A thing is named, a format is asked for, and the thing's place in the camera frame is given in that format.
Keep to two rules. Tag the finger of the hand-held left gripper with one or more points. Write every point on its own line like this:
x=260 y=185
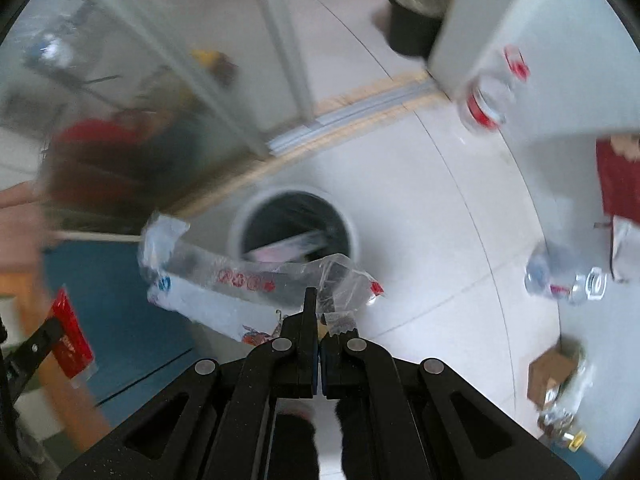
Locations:
x=30 y=352

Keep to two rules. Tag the dark red bag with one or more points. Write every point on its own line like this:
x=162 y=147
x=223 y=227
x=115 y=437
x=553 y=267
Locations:
x=620 y=180

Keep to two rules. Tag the white plastic bag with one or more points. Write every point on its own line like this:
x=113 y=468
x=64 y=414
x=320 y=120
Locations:
x=627 y=250

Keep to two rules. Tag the blue floor mat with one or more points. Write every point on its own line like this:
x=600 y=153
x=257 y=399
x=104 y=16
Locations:
x=130 y=310

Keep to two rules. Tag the clear plastic bottle blue cap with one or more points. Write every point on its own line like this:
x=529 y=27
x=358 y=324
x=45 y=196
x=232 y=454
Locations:
x=560 y=275

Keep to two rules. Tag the person's left forearm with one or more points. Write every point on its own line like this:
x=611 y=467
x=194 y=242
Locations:
x=20 y=225

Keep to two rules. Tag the small yellow cap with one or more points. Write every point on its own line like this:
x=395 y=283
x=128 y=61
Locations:
x=575 y=439

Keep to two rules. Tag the glass sliding door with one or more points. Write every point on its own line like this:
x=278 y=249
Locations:
x=150 y=60

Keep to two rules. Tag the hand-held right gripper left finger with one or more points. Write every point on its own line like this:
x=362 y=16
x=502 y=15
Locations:
x=309 y=360

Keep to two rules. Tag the black bucket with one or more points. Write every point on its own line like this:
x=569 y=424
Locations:
x=412 y=25

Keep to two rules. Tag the white cabinet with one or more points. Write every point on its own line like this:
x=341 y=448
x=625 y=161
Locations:
x=550 y=35

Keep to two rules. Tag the grey round waste bin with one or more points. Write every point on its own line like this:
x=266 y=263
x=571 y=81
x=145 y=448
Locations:
x=295 y=225

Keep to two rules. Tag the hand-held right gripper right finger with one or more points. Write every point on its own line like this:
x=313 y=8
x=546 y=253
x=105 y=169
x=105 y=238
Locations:
x=334 y=365

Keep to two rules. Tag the red snack packet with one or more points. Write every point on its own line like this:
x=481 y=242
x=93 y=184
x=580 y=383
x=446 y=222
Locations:
x=70 y=340

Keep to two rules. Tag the red brown broom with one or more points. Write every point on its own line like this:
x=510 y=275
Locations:
x=115 y=165

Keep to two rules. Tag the crushed bottle yellow cap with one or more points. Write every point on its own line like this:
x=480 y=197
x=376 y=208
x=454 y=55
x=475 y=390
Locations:
x=575 y=400

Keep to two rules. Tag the small brown cardboard box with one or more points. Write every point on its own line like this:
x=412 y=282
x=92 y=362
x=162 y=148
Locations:
x=547 y=375

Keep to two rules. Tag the clear plastic bag red print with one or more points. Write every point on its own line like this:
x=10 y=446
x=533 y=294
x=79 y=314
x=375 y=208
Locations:
x=220 y=285

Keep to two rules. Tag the clear plastic bottle red label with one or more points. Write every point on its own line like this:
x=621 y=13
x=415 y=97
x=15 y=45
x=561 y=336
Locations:
x=487 y=102

